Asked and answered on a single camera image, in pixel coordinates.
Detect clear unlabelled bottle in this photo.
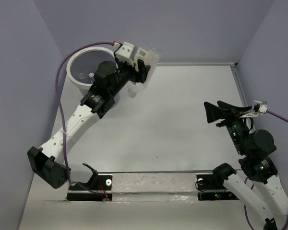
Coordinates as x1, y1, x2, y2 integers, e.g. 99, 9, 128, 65
88, 72, 95, 82

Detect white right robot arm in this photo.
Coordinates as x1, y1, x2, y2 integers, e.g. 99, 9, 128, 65
204, 101, 288, 230

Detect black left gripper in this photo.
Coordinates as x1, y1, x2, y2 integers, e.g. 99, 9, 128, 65
110, 51, 151, 97

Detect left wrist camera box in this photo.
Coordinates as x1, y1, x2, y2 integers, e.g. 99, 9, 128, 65
114, 42, 148, 72

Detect clear bottle cream label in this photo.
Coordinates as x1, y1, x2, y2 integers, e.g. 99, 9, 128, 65
126, 44, 161, 98

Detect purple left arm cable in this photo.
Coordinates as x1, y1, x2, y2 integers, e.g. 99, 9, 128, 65
55, 42, 106, 197

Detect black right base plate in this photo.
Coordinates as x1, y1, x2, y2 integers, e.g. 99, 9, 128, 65
195, 174, 238, 201

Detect white round plastic bin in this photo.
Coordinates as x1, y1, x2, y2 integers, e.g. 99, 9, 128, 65
66, 46, 115, 95

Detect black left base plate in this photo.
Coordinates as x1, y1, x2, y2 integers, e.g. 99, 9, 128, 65
66, 173, 113, 202

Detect blue label bottle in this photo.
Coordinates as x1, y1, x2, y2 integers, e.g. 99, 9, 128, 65
77, 72, 86, 81

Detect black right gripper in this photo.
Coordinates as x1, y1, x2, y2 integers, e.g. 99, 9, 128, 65
202, 99, 250, 153

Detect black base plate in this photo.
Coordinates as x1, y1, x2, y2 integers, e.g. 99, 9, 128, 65
66, 173, 113, 202
195, 174, 238, 201

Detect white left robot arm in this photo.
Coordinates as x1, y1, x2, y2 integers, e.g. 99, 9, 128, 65
27, 59, 152, 189

